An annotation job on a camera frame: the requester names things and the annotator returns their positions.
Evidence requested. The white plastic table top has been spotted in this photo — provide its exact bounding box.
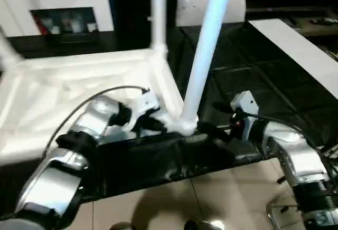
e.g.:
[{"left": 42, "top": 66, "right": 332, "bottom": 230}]
[{"left": 0, "top": 48, "right": 199, "bottom": 168}]

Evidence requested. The white plastic table leg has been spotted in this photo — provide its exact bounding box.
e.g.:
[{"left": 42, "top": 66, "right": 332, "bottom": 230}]
[
  {"left": 0, "top": 30, "right": 23, "bottom": 70},
  {"left": 181, "top": 0, "right": 237, "bottom": 135},
  {"left": 149, "top": 0, "right": 169, "bottom": 55}
]

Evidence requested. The flat white board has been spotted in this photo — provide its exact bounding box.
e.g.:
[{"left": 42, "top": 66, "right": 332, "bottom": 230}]
[{"left": 248, "top": 19, "right": 338, "bottom": 101}]

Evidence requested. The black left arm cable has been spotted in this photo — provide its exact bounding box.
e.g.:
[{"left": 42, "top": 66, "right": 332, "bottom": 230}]
[{"left": 43, "top": 85, "right": 151, "bottom": 159}]

